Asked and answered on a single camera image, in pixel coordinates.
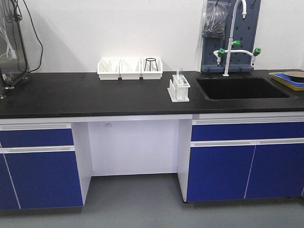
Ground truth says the clear glass test tube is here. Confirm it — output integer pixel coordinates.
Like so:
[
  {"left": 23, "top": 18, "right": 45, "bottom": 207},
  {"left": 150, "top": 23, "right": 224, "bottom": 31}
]
[{"left": 176, "top": 68, "right": 183, "bottom": 83}]

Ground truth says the white test tube rack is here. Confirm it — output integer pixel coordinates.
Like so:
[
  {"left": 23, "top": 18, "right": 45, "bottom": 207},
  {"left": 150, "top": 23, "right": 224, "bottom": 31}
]
[{"left": 167, "top": 75, "right": 190, "bottom": 102}]

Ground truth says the blue pegboard drying rack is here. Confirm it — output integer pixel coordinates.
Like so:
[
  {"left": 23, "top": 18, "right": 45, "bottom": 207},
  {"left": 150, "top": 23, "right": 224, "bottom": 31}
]
[{"left": 201, "top": 0, "right": 261, "bottom": 73}]

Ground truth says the white right storage bin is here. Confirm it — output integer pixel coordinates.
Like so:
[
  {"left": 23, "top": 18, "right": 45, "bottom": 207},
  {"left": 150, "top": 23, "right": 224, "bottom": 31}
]
[{"left": 141, "top": 57, "right": 163, "bottom": 80}]

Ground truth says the white storage bin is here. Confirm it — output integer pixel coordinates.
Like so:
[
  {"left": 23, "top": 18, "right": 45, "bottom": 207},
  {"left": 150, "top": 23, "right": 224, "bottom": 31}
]
[
  {"left": 120, "top": 57, "right": 141, "bottom": 80},
  {"left": 97, "top": 57, "right": 121, "bottom": 80},
  {"left": 141, "top": 57, "right": 163, "bottom": 80}
]

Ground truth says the white middle storage bin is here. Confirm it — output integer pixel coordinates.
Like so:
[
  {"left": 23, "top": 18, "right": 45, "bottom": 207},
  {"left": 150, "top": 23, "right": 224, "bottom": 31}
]
[{"left": 120, "top": 57, "right": 141, "bottom": 80}]

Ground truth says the white left storage bin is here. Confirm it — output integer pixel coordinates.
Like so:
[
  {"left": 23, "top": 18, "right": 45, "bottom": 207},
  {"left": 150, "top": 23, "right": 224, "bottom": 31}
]
[{"left": 97, "top": 57, "right": 121, "bottom": 80}]

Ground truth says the black lab sink basin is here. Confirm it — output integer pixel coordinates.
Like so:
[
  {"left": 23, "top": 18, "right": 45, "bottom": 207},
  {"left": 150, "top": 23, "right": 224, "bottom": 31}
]
[{"left": 197, "top": 77, "right": 289, "bottom": 100}]

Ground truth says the white gooseneck lab faucet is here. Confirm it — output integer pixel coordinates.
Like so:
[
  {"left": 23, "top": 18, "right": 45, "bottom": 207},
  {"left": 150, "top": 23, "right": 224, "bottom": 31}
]
[{"left": 213, "top": 0, "right": 262, "bottom": 76}]

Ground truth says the blue right cabinet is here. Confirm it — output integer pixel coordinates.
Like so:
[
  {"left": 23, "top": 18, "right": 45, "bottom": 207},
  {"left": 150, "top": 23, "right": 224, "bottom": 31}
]
[{"left": 183, "top": 120, "right": 304, "bottom": 202}]

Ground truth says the blue cabinet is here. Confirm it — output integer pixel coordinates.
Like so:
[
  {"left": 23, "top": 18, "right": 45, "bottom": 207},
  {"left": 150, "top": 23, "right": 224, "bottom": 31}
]
[
  {"left": 0, "top": 123, "right": 84, "bottom": 209},
  {"left": 183, "top": 120, "right": 304, "bottom": 202}
]

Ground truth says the clear plastic bag of pegs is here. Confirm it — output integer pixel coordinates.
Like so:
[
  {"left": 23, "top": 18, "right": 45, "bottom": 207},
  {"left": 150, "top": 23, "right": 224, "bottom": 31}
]
[{"left": 201, "top": 0, "right": 230, "bottom": 38}]

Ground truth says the blue left cabinet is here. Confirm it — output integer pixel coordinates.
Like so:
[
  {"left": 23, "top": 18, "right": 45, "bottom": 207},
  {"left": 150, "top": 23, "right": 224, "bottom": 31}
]
[{"left": 0, "top": 123, "right": 84, "bottom": 209}]

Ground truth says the yellow blue tray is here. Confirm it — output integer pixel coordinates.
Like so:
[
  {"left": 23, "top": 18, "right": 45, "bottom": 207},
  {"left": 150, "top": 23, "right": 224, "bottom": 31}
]
[{"left": 269, "top": 72, "right": 304, "bottom": 91}]

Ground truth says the round grey disc plate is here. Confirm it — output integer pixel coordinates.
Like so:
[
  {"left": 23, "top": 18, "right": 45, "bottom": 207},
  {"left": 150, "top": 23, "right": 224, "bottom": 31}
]
[{"left": 283, "top": 71, "right": 304, "bottom": 83}]

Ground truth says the black wire tripod stand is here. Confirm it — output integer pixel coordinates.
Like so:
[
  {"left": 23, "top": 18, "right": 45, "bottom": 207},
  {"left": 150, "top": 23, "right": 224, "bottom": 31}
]
[{"left": 144, "top": 57, "right": 158, "bottom": 72}]

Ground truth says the black hanging cable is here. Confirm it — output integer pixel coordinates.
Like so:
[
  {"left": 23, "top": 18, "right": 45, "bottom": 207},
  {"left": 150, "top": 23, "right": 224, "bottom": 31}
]
[{"left": 22, "top": 0, "right": 44, "bottom": 73}]

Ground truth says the clear acrylic enclosure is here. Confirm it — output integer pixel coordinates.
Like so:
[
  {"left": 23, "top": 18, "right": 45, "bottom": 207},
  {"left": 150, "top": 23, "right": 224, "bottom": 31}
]
[{"left": 0, "top": 0, "right": 29, "bottom": 93}]

